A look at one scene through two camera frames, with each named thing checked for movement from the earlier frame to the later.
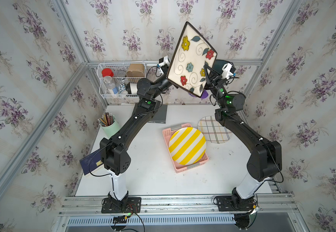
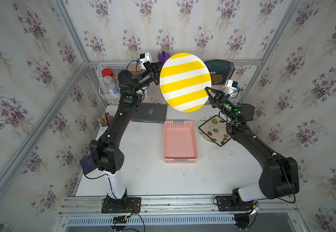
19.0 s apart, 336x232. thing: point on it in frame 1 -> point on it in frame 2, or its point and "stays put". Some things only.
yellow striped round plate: x=187 y=146 -> x=184 y=79
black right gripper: x=215 y=85 -> x=220 y=101
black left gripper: x=168 y=82 -> x=154 y=71
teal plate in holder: x=218 y=65 stays put
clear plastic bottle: x=111 y=87 stays put
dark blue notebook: x=91 y=162 stays put
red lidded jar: x=107 y=72 stays put
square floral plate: x=192 y=52 -> x=216 y=129
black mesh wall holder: x=217 y=71 stays put
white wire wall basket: x=120 y=79 stays put
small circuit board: x=120 y=219 stays put
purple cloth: x=204 y=94 -> x=163 y=57
